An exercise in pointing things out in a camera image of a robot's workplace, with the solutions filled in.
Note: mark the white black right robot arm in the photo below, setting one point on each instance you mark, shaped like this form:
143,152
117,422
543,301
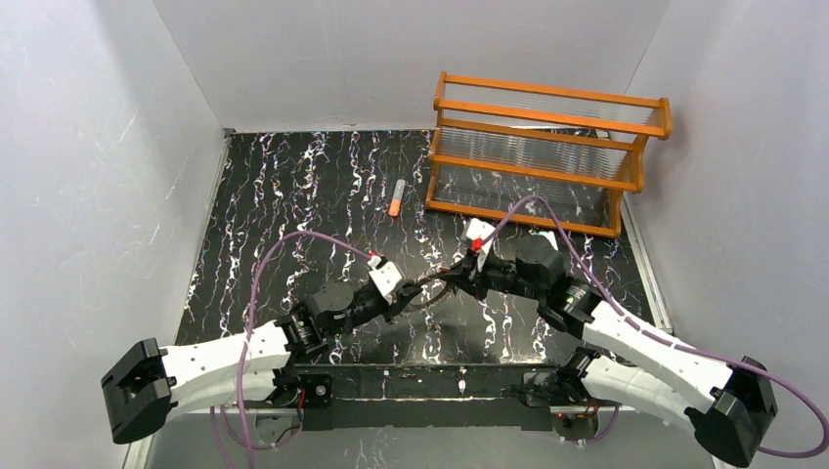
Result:
728,408

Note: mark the orange wooden two-tier shelf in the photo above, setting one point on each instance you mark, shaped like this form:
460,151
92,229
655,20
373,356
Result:
502,147

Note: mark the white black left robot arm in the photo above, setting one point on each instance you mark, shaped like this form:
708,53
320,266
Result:
151,385

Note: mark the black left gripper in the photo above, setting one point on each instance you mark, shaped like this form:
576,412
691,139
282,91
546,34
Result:
396,302

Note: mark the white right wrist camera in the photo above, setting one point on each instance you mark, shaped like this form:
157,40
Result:
477,236

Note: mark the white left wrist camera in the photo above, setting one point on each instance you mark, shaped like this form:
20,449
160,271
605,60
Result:
385,276

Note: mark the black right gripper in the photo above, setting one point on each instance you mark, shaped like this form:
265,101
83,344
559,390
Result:
471,277

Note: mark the grey orange marker pen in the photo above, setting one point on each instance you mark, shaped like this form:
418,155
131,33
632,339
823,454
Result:
396,201

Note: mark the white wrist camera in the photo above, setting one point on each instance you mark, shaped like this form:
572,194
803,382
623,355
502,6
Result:
385,276
477,236

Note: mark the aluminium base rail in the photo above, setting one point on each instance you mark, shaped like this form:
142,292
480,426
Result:
458,416

